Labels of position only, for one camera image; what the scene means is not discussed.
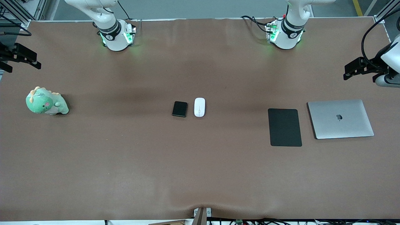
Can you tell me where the white computer mouse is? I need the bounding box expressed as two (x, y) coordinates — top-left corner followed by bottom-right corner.
(194, 97), (206, 118)

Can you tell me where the small black phone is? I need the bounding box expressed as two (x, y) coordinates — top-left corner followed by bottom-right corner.
(172, 101), (188, 118)

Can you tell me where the black mouse pad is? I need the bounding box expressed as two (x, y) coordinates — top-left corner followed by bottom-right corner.
(268, 108), (303, 147)

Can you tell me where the green dinosaur plush toy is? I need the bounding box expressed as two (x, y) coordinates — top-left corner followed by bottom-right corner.
(26, 86), (69, 115)

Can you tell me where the silver laptop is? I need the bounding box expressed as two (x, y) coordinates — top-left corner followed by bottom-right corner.
(307, 99), (375, 140)

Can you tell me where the brown table cover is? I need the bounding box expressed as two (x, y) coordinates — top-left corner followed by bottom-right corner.
(0, 17), (400, 221)

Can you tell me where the brown cardboard piece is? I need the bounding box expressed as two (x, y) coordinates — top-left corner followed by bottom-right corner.
(148, 220), (186, 225)

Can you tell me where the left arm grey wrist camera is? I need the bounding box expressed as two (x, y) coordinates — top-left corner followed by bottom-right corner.
(374, 73), (400, 88)

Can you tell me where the aluminium frame profile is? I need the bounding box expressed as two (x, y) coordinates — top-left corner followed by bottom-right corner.
(373, 0), (400, 24)
(0, 0), (47, 30)

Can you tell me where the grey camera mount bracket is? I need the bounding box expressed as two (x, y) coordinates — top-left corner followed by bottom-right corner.
(193, 207), (212, 225)

